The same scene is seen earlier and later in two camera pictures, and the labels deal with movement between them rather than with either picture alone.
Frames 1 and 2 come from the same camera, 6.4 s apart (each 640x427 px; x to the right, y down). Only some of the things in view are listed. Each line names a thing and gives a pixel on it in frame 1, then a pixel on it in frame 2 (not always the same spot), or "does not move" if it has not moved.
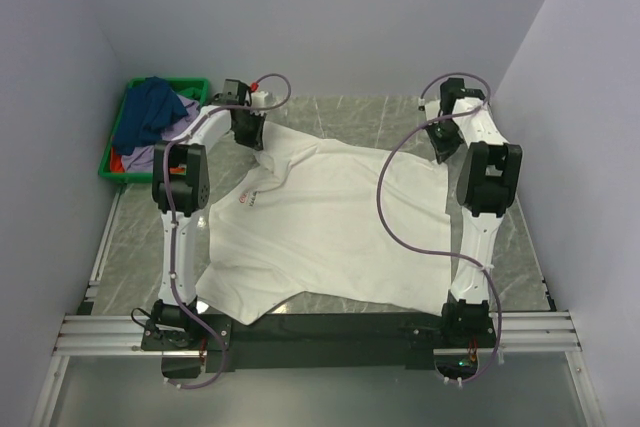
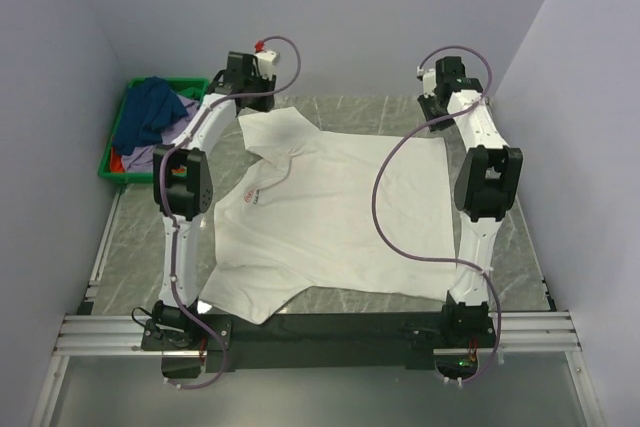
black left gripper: [254, 141] → [265, 105]
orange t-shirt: [116, 165] does not move
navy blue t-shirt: [148, 106] does not move
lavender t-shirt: [141, 160] does not move
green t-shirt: [192, 93] does not move
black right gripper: [443, 149] → [425, 103]
